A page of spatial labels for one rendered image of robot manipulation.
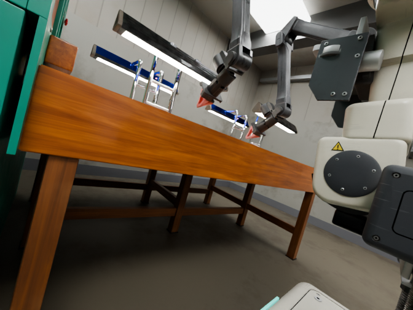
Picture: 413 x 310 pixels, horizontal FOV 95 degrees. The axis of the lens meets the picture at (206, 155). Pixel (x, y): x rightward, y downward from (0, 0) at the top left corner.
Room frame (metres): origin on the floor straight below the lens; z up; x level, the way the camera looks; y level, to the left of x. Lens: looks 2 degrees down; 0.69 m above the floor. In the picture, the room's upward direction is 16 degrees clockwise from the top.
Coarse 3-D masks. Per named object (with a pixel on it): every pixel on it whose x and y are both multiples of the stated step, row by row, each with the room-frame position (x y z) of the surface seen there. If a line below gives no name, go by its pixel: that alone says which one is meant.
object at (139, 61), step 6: (138, 60) 1.20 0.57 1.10; (138, 66) 1.19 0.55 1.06; (138, 72) 1.19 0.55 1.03; (156, 72) 1.35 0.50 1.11; (162, 72) 1.30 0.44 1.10; (162, 78) 1.31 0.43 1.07; (138, 84) 1.21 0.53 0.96; (132, 90) 1.19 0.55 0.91; (150, 90) 1.26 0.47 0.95; (156, 90) 1.29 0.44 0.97; (132, 96) 1.19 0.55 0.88; (156, 96) 1.29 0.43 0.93; (156, 102) 1.31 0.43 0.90
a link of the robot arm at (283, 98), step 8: (280, 32) 0.98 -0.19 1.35; (280, 40) 0.98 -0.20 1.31; (280, 48) 1.00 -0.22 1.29; (288, 48) 0.99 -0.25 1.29; (280, 56) 1.00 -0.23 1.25; (288, 56) 0.98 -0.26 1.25; (280, 64) 1.00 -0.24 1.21; (288, 64) 0.98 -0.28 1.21; (280, 72) 0.99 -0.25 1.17; (288, 72) 0.98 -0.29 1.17; (280, 80) 0.99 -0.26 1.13; (288, 80) 0.97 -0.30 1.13; (280, 88) 0.98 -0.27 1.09; (288, 88) 0.97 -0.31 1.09; (280, 96) 0.97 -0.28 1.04; (288, 96) 0.97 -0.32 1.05; (280, 104) 0.96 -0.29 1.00; (288, 104) 0.97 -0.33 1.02; (288, 112) 0.96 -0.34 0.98
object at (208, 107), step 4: (208, 108) 1.79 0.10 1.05; (212, 108) 1.79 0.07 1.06; (216, 108) 1.84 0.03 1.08; (220, 108) 1.88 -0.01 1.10; (216, 112) 1.83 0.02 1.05; (220, 112) 1.86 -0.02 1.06; (224, 112) 1.92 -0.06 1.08; (228, 112) 1.97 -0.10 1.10; (224, 116) 1.91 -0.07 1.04; (228, 116) 1.94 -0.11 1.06; (232, 116) 1.99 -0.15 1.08; (232, 120) 1.99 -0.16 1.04; (240, 120) 2.09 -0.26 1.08; (244, 120) 2.15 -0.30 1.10; (248, 124) 2.18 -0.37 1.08
